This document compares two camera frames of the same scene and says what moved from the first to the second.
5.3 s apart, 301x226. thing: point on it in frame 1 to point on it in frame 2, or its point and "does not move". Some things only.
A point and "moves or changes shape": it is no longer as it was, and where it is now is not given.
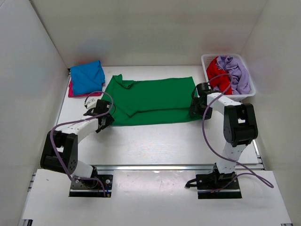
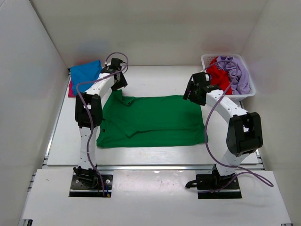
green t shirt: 159,100 moves or changes shape
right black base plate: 209,182 does not move
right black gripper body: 201,110 to 191,94
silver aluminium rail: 154,167 does not move
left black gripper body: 109,119 to 119,84
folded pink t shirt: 70,93 does not move
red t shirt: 219,77 does not move
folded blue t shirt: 88,78 does not move
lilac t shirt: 239,74 does not move
